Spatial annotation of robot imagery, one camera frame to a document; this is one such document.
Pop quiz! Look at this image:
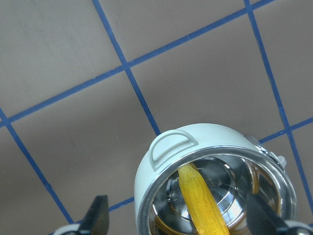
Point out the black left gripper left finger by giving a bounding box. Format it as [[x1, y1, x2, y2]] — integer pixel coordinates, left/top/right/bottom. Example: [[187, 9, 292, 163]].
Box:
[[78, 195, 110, 235]]

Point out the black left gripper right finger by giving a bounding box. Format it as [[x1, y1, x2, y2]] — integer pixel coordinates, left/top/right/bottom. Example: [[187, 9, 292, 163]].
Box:
[[246, 194, 297, 235]]

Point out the yellow corn cob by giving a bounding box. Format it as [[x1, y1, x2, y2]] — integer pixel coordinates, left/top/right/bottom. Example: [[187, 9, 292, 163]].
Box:
[[178, 164, 230, 235]]

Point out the mint green cooking pot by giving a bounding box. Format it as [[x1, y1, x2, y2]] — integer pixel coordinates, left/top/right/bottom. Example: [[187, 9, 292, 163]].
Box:
[[134, 123, 297, 235]]

